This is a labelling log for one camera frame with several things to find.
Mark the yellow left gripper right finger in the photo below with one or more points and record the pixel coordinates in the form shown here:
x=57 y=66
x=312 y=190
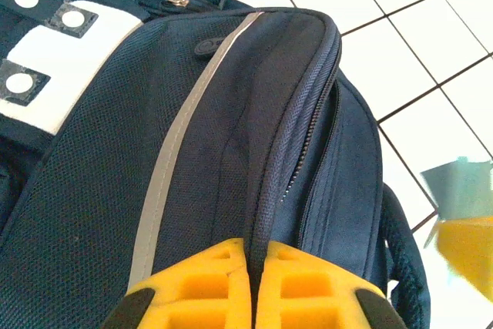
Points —
x=316 y=298

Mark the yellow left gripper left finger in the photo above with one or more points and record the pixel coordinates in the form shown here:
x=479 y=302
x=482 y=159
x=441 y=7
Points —
x=200 y=298

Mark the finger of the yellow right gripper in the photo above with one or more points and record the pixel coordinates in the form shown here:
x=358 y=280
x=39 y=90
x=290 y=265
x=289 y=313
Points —
x=470 y=256

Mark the light blue paper note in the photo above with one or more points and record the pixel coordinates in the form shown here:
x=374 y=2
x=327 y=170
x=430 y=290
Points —
x=462 y=190

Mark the navy blue backpack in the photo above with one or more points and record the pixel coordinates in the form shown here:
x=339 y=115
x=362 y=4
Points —
x=115 y=152

